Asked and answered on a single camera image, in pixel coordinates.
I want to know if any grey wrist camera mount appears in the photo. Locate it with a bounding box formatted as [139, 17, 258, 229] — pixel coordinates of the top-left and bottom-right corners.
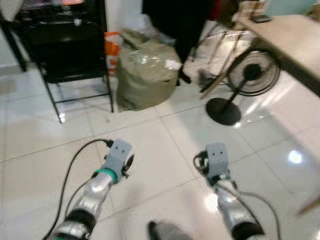
[102, 139, 133, 177]
[206, 143, 230, 179]

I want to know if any black folding chair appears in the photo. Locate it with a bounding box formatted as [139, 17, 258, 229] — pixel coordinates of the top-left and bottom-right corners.
[10, 0, 116, 124]

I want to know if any black phone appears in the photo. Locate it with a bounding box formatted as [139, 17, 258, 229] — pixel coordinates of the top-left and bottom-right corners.
[251, 15, 272, 24]

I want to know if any olive green sack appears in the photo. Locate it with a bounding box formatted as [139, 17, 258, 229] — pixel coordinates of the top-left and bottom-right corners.
[116, 29, 182, 112]

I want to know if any black standing fan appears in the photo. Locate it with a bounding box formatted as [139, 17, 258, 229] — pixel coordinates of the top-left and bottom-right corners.
[206, 47, 282, 127]

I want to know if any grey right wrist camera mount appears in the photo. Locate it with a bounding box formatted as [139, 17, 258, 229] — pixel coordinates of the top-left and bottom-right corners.
[206, 143, 230, 179]

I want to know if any person in black clothes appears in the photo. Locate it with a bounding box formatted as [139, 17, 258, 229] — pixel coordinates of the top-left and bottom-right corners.
[142, 0, 217, 85]

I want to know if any brown wooden stick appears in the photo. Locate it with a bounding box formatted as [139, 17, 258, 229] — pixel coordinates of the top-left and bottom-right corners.
[200, 30, 251, 101]

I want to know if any orange and white bag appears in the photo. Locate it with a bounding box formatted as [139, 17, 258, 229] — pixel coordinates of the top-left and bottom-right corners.
[104, 31, 124, 77]

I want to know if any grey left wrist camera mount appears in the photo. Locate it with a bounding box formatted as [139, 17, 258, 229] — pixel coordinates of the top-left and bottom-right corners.
[102, 139, 133, 177]

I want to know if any robot right leg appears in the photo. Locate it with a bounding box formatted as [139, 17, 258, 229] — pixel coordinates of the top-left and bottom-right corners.
[147, 221, 194, 240]

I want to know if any light wooden table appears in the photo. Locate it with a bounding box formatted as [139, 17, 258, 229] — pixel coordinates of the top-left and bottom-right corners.
[234, 14, 320, 97]

